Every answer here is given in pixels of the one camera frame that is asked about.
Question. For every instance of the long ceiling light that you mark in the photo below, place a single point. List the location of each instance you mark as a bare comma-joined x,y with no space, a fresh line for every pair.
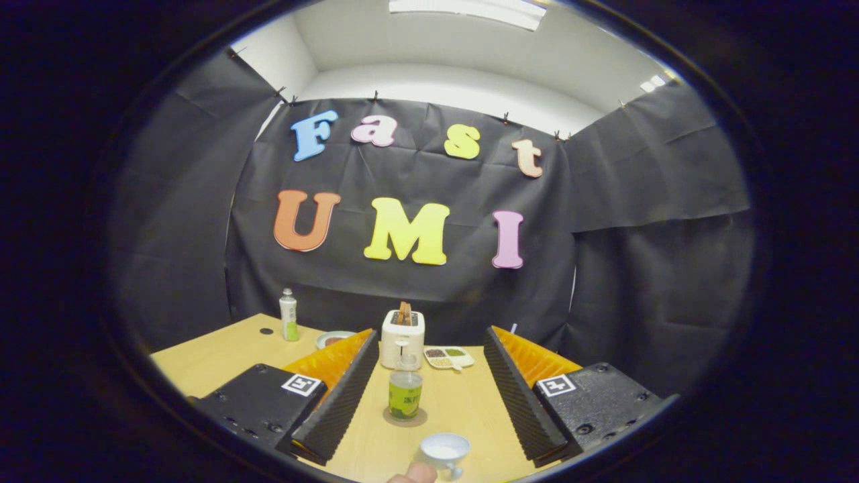
470,12

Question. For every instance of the black backdrop cloth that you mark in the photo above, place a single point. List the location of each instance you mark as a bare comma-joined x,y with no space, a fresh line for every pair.
188,235

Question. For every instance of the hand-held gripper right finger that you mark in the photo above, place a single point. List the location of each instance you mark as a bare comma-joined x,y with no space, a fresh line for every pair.
520,402

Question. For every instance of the round brown coaster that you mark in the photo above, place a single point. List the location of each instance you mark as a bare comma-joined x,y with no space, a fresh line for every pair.
388,418

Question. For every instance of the pale green plate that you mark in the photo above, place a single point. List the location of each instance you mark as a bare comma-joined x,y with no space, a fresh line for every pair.
322,342

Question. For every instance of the white cup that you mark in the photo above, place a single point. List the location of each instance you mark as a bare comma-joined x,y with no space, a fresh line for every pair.
444,451

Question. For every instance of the small white green bottle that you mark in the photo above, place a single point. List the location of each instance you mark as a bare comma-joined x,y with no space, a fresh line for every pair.
289,318

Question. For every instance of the brown bread slice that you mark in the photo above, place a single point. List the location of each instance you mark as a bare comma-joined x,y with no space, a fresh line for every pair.
403,314

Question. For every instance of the cream toaster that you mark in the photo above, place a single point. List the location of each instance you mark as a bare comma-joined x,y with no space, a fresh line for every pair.
402,345

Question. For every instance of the green label juice bottle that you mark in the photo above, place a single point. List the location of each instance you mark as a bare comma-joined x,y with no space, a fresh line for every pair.
405,399

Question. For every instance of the wooden table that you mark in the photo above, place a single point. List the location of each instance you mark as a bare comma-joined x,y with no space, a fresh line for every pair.
463,409

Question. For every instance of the white divided snack tray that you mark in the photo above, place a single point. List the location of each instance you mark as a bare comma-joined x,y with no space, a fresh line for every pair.
448,357

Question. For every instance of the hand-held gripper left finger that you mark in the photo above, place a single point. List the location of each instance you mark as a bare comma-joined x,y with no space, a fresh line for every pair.
345,402

